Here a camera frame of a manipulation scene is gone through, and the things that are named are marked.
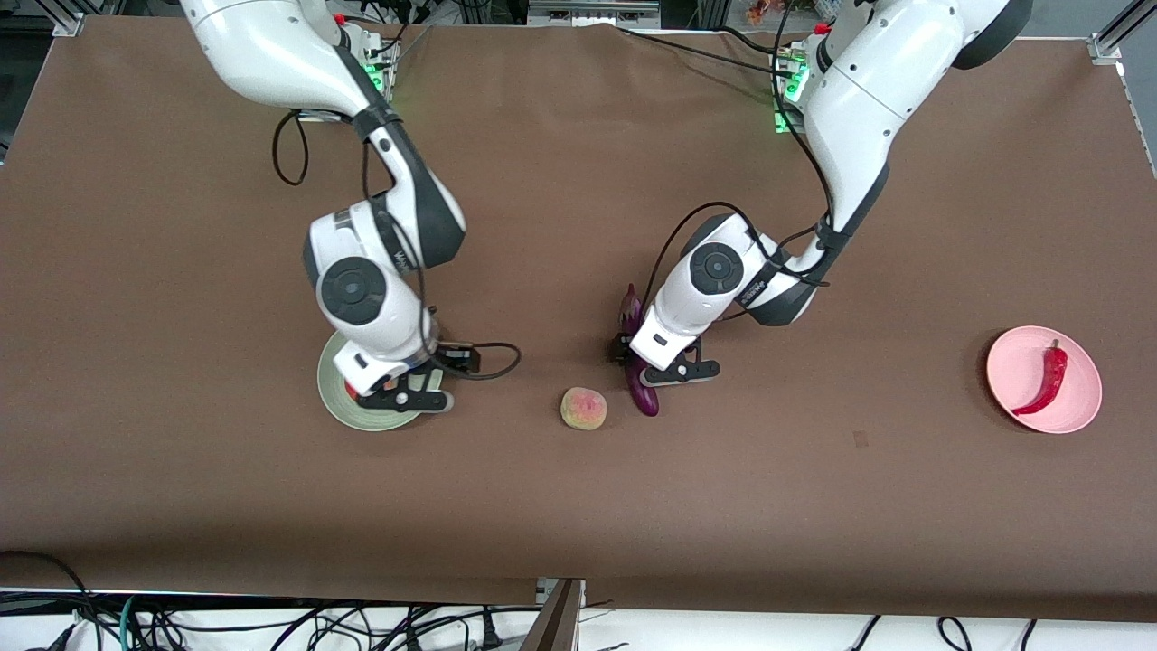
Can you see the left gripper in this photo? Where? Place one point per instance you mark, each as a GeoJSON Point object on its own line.
{"type": "Point", "coordinates": [622, 348]}

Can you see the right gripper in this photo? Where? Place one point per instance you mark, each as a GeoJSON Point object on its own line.
{"type": "Point", "coordinates": [440, 355]}

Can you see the long purple eggplant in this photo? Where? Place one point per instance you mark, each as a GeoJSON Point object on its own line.
{"type": "Point", "coordinates": [646, 400]}

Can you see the yellow pink peach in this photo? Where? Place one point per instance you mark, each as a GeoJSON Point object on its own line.
{"type": "Point", "coordinates": [583, 409]}

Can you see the red chili pepper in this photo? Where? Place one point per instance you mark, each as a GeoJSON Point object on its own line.
{"type": "Point", "coordinates": [1053, 371]}

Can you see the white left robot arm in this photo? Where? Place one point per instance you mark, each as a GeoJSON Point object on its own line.
{"type": "Point", "coordinates": [868, 99]}

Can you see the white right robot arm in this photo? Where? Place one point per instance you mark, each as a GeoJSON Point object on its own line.
{"type": "Point", "coordinates": [271, 45]}

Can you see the pale green round plate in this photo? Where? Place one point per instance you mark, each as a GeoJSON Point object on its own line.
{"type": "Point", "coordinates": [339, 398]}

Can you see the table cover sheet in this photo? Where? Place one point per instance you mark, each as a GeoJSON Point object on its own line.
{"type": "Point", "coordinates": [813, 497]}

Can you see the pink round plate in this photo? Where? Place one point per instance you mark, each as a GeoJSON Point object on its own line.
{"type": "Point", "coordinates": [1021, 362]}

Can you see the silver metal box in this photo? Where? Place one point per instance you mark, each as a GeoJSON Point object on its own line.
{"type": "Point", "coordinates": [587, 16]}

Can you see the orange plastic toy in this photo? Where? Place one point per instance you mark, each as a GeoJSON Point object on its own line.
{"type": "Point", "coordinates": [759, 11]}

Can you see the dark metal frame beam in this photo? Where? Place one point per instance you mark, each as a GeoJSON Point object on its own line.
{"type": "Point", "coordinates": [556, 624]}

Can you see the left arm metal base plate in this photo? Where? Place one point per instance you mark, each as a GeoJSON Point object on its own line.
{"type": "Point", "coordinates": [785, 90]}

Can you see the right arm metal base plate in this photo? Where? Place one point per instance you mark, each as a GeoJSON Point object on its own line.
{"type": "Point", "coordinates": [384, 86]}

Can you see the aluminium frame profile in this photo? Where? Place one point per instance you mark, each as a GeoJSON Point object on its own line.
{"type": "Point", "coordinates": [1107, 45]}
{"type": "Point", "coordinates": [68, 23]}

